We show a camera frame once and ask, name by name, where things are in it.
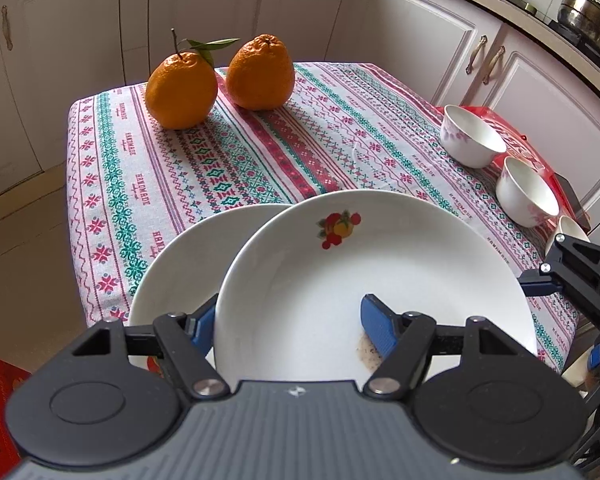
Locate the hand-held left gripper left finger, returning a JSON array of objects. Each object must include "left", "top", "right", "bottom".
[{"left": 70, "top": 292, "right": 231, "bottom": 400}]

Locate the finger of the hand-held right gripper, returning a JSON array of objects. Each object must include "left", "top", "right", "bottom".
[
  {"left": 567, "top": 340, "right": 600, "bottom": 475},
  {"left": 519, "top": 233, "right": 600, "bottom": 327}
]

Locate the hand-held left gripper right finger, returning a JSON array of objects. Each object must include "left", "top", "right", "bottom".
[{"left": 361, "top": 294, "right": 520, "bottom": 402}]

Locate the white bowl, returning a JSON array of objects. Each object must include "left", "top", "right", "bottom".
[
  {"left": 440, "top": 105, "right": 507, "bottom": 169},
  {"left": 545, "top": 215, "right": 591, "bottom": 256},
  {"left": 495, "top": 157, "right": 561, "bottom": 228}
]

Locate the large white fruit-print plate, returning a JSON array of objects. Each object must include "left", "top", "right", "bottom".
[{"left": 213, "top": 190, "right": 538, "bottom": 383}]

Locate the black smartphone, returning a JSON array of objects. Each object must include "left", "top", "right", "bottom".
[{"left": 555, "top": 172, "right": 593, "bottom": 231}]

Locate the red tray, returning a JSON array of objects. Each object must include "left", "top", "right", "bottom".
[{"left": 432, "top": 105, "right": 568, "bottom": 211}]

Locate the patterned tablecloth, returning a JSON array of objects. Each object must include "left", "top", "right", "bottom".
[{"left": 66, "top": 61, "right": 583, "bottom": 376}]

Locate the gas stove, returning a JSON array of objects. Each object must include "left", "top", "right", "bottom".
[{"left": 495, "top": 0, "right": 600, "bottom": 73}]

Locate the grey kitchen countertop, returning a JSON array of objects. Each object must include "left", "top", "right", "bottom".
[{"left": 370, "top": 0, "right": 600, "bottom": 91}]

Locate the orange with stem and leaf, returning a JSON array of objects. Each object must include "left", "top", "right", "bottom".
[{"left": 145, "top": 29, "right": 241, "bottom": 131}]

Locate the steel pot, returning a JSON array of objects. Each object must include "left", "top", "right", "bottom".
[{"left": 555, "top": 0, "right": 600, "bottom": 58}]

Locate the orange without leaf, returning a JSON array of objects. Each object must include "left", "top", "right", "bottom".
[{"left": 226, "top": 33, "right": 296, "bottom": 111}]

